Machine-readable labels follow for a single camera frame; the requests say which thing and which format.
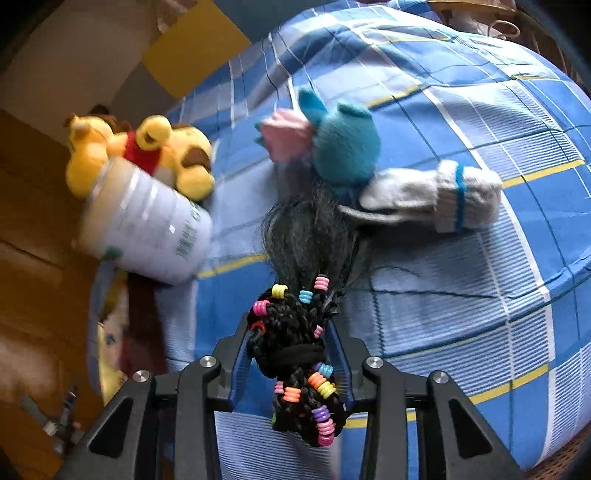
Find yellow plush bear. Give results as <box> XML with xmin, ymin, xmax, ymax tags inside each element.
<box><xmin>65</xmin><ymin>113</ymin><xmax>217</xmax><ymax>201</ymax></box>

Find blue-edged printed bag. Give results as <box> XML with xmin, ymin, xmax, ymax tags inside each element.
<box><xmin>87</xmin><ymin>261</ymin><xmax>132</xmax><ymax>407</ymax></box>

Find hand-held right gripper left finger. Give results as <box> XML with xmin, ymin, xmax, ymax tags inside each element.
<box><xmin>55</xmin><ymin>314</ymin><xmax>253</xmax><ymax>480</ymax></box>

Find yellow board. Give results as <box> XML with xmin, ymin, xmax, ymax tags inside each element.
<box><xmin>142</xmin><ymin>0</ymin><xmax>252</xmax><ymax>100</ymax></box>

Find blue plaid bedsheet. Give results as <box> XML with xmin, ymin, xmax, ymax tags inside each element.
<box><xmin>164</xmin><ymin>0</ymin><xmax>591</xmax><ymax>480</ymax></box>

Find white knit sock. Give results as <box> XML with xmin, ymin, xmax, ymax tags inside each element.
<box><xmin>339</xmin><ymin>159</ymin><xmax>503</xmax><ymax>234</ymax></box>

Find white powder can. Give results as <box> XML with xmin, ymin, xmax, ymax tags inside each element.
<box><xmin>76</xmin><ymin>157</ymin><xmax>214</xmax><ymax>284</ymax></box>

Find black beaded braids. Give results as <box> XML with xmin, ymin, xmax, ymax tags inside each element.
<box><xmin>248</xmin><ymin>273</ymin><xmax>348</xmax><ymax>448</ymax></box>

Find teal plush toy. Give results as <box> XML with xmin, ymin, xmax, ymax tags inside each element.
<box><xmin>255</xmin><ymin>88</ymin><xmax>382</xmax><ymax>197</ymax></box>

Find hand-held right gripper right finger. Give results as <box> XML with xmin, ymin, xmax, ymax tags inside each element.
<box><xmin>324</xmin><ymin>320</ymin><xmax>522</xmax><ymax>480</ymax></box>

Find grey metal stand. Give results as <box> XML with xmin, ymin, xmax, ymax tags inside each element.
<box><xmin>21</xmin><ymin>381</ymin><xmax>86</xmax><ymax>455</ymax></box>

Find black loose hair wig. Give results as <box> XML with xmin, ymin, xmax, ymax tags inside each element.
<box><xmin>261</xmin><ymin>182</ymin><xmax>375</xmax><ymax>305</ymax></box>

